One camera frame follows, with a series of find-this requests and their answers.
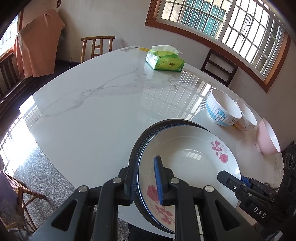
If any white floral plate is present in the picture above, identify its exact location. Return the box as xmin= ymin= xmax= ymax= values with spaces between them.
xmin=137 ymin=126 xmax=241 ymax=232

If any large pink bowl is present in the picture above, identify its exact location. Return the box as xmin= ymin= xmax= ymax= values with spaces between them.
xmin=255 ymin=118 xmax=280 ymax=156

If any white orange rabbit bowl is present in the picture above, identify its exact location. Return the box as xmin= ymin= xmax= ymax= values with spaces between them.
xmin=234 ymin=99 xmax=257 ymax=132

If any blue rimmed dark plate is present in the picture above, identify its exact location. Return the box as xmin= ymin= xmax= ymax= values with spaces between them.
xmin=129 ymin=118 xmax=208 ymax=235

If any white blue dog bowl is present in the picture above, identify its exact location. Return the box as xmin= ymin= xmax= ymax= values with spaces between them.
xmin=206 ymin=89 xmax=242 ymax=127

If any rattan chair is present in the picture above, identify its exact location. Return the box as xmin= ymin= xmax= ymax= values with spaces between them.
xmin=1 ymin=171 xmax=48 ymax=232

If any dark wooden chair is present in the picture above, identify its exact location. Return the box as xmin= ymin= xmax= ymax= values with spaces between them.
xmin=201 ymin=49 xmax=238 ymax=87

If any green tissue pack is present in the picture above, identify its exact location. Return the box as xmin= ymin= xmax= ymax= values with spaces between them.
xmin=145 ymin=45 xmax=185 ymax=72

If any wood framed barred window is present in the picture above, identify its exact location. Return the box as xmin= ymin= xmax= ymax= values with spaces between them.
xmin=145 ymin=0 xmax=291 ymax=92

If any dark wooden bench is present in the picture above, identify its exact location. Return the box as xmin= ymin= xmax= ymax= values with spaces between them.
xmin=1 ymin=49 xmax=33 ymax=118

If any light wooden chair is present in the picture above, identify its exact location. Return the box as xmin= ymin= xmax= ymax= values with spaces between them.
xmin=80 ymin=36 xmax=116 ymax=63

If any orange cloth covered furniture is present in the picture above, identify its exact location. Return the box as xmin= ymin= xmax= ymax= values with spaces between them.
xmin=13 ymin=9 xmax=65 ymax=79

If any side window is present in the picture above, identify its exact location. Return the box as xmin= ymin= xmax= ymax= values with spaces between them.
xmin=0 ymin=10 xmax=23 ymax=58

